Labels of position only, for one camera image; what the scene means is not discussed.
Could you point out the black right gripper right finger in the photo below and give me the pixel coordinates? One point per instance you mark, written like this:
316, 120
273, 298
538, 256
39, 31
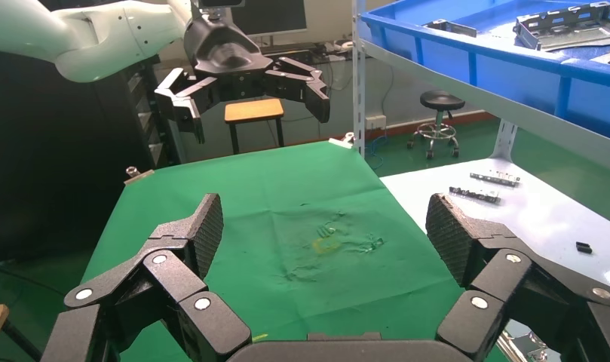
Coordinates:
504, 280

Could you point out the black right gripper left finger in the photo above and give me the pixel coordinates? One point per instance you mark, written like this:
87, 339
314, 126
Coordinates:
175, 280

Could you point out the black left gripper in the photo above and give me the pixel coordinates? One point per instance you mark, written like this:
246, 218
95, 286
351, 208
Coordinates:
224, 55

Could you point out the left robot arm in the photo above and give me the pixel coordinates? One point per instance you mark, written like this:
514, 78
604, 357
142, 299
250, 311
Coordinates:
85, 40

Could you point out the wooden top stool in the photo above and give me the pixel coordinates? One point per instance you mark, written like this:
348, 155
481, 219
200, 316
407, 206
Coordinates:
253, 110

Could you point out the black computer monitor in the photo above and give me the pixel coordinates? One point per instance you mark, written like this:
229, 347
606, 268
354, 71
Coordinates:
269, 17

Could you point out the small black plastic piece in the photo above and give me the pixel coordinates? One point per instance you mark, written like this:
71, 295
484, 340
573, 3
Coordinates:
584, 248

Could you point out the dark drawer rack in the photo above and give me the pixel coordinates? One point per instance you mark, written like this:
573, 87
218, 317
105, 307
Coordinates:
155, 130

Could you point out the yellow square tape mark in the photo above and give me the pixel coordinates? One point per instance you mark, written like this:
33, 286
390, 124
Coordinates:
259, 338

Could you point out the green table cloth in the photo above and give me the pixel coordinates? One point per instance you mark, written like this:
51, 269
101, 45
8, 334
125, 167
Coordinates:
284, 190

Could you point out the silver binder clip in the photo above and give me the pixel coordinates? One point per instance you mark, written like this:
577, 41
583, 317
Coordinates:
343, 141
137, 176

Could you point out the white slotted steel upright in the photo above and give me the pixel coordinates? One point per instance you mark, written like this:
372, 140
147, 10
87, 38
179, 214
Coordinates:
504, 140
359, 75

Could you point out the black round swivel stool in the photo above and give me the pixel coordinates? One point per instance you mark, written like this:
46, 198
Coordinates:
442, 101

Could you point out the blue plastic bin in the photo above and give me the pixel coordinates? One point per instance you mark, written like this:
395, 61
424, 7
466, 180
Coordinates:
509, 75

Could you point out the small grey metal rail part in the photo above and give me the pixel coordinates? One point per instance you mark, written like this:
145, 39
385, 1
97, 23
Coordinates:
474, 195
494, 178

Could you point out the white wall socket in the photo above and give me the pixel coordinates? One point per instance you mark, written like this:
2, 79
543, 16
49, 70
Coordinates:
375, 122

